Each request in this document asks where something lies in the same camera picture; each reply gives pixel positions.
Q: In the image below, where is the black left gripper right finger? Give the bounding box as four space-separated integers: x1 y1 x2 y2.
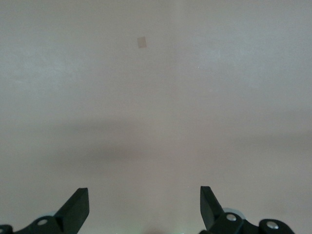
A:
198 186 296 234

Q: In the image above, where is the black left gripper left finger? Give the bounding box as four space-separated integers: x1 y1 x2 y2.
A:
0 187 90 234

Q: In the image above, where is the square brown tape patch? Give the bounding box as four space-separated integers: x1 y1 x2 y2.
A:
136 36 148 49

